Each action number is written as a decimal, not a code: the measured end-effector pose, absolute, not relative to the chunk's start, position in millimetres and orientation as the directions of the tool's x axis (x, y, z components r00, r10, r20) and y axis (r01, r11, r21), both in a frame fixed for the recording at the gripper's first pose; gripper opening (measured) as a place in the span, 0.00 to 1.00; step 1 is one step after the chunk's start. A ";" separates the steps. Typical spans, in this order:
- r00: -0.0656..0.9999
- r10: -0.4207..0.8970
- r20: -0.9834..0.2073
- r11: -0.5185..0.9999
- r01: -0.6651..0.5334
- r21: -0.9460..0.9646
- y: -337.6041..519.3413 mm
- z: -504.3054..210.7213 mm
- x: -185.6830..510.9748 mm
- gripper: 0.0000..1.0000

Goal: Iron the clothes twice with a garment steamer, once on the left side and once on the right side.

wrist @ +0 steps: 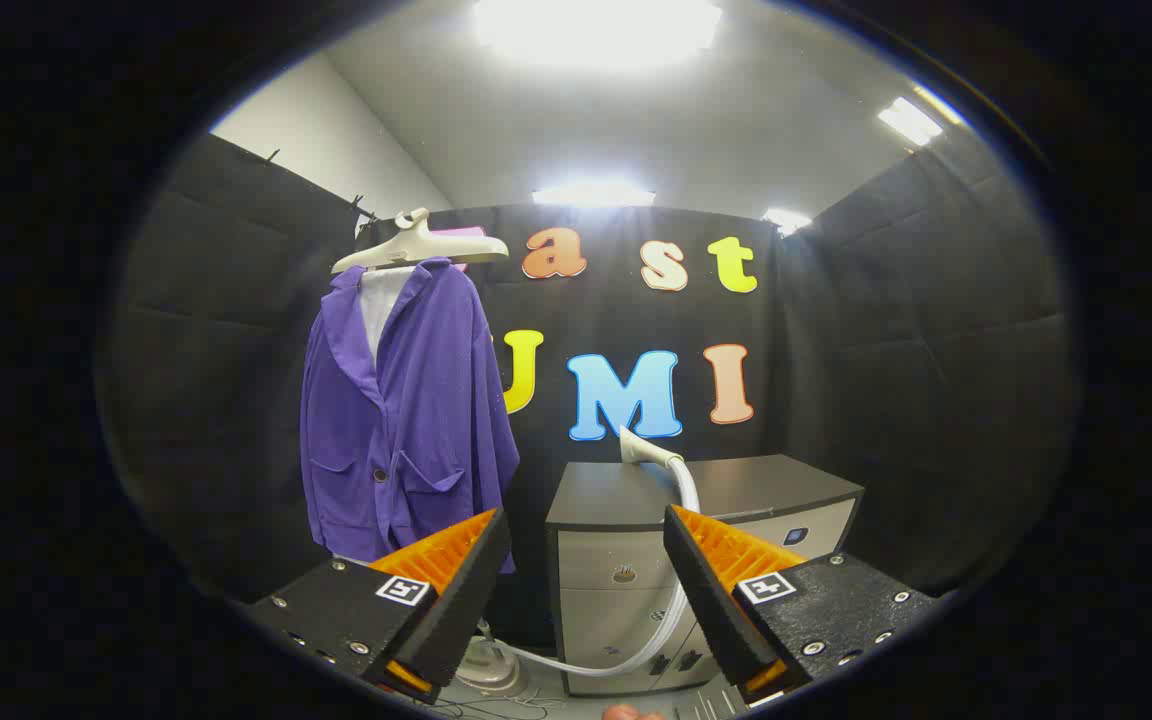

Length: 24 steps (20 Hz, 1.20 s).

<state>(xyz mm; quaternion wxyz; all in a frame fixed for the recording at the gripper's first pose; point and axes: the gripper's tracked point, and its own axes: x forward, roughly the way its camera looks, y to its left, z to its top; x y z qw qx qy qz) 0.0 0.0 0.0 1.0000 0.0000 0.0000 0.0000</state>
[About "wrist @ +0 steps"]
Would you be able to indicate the white steamer base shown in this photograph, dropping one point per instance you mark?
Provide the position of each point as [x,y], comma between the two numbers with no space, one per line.
[486,668]

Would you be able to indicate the white garment steamer head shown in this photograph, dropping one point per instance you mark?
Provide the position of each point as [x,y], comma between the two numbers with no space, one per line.
[641,450]

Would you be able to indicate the white plastic clothes hanger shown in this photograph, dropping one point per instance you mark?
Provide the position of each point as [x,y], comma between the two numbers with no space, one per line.
[416,245]

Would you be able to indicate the white undershirt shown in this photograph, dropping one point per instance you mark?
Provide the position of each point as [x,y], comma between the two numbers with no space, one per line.
[378,300]

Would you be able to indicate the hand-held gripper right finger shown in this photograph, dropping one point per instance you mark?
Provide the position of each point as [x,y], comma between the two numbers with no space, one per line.
[711,600]

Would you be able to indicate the large ceiling light panel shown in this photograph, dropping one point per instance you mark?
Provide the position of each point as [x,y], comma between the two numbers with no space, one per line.
[596,28]

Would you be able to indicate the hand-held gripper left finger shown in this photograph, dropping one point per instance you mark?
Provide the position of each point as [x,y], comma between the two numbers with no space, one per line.
[456,610]

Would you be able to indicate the grey drawer cabinet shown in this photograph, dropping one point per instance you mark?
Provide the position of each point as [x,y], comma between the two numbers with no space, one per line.
[606,580]

